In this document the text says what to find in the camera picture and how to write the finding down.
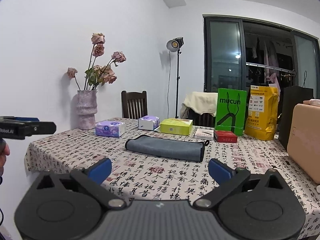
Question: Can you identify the purple and grey towel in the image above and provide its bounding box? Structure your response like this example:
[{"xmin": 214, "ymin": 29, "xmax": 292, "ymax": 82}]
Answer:
[{"xmin": 125, "ymin": 135, "xmax": 210, "ymax": 162}]

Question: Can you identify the person's left hand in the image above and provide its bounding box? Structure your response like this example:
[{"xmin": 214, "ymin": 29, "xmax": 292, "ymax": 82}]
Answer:
[{"xmin": 0, "ymin": 139, "xmax": 10, "ymax": 176}]

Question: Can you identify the pink speckled ceramic vase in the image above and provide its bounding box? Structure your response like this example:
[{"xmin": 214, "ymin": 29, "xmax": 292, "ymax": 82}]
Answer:
[{"xmin": 76, "ymin": 89, "xmax": 98, "ymax": 130}]

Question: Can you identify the red flat box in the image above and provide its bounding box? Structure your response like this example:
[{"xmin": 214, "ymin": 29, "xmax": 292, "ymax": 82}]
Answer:
[{"xmin": 214, "ymin": 131, "xmax": 238, "ymax": 143}]

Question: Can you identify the dried pink rose bouquet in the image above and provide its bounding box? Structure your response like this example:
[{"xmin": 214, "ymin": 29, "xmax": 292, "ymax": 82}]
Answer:
[{"xmin": 66, "ymin": 32, "xmax": 127, "ymax": 91}]

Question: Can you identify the yellow printed bag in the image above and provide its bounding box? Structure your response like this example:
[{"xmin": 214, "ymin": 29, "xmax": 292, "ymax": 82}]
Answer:
[{"xmin": 245, "ymin": 86, "xmax": 278, "ymax": 141}]

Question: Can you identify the white flat box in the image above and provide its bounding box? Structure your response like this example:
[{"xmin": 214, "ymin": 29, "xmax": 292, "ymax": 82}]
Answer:
[{"xmin": 194, "ymin": 128, "xmax": 214, "ymax": 140}]

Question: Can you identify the beige pink case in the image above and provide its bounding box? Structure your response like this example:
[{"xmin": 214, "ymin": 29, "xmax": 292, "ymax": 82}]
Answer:
[{"xmin": 287, "ymin": 104, "xmax": 320, "ymax": 184}]

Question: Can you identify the green mucun paper bag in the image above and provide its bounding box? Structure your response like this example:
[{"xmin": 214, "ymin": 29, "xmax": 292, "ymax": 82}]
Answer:
[{"xmin": 215, "ymin": 88, "xmax": 247, "ymax": 136}]

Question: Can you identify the chair under cream cloth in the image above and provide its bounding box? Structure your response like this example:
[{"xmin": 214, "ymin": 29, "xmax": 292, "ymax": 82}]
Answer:
[{"xmin": 187, "ymin": 108, "xmax": 215, "ymax": 128}]

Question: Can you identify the dark wooden chair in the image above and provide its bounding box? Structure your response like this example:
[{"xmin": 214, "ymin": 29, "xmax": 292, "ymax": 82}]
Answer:
[{"xmin": 121, "ymin": 90, "xmax": 148, "ymax": 119}]

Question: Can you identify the lime green cardboard box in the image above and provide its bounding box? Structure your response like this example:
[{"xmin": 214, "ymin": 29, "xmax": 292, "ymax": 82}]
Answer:
[{"xmin": 155, "ymin": 118, "xmax": 193, "ymax": 136}]

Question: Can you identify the white purple tissue pack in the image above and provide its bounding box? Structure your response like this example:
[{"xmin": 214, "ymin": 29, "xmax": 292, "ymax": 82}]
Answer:
[{"xmin": 138, "ymin": 115, "xmax": 160, "ymax": 131}]

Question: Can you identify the black paper bag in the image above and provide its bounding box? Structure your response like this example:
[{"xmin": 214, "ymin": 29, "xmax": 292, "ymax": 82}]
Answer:
[{"xmin": 278, "ymin": 72, "xmax": 314, "ymax": 151}]

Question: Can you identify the cream cloth on chair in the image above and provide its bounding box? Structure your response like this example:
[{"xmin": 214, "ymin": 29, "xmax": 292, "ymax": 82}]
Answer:
[{"xmin": 180, "ymin": 92, "xmax": 218, "ymax": 119}]

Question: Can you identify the dark framed sliding window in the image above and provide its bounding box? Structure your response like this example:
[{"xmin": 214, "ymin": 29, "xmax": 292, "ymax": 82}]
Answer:
[{"xmin": 203, "ymin": 15, "xmax": 319, "ymax": 98}]

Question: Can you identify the studio light on stand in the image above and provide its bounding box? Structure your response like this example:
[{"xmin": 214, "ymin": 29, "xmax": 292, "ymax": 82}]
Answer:
[{"xmin": 166, "ymin": 36, "xmax": 184, "ymax": 119}]

